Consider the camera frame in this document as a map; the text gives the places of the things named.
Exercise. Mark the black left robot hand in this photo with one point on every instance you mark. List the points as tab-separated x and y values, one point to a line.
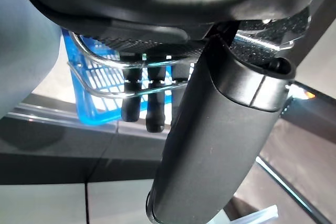
210	142

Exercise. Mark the blue plastic shopping basket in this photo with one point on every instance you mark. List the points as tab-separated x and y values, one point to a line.
89	115

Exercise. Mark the dark neighbouring shelf unit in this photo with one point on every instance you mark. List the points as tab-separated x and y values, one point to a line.
323	113

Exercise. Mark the dark base shelf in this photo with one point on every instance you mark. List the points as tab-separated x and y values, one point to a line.
52	155

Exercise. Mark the grey robot body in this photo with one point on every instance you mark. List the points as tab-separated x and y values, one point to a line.
23	51

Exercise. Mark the clear plastic price rail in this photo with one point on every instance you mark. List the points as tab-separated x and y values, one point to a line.
65	119

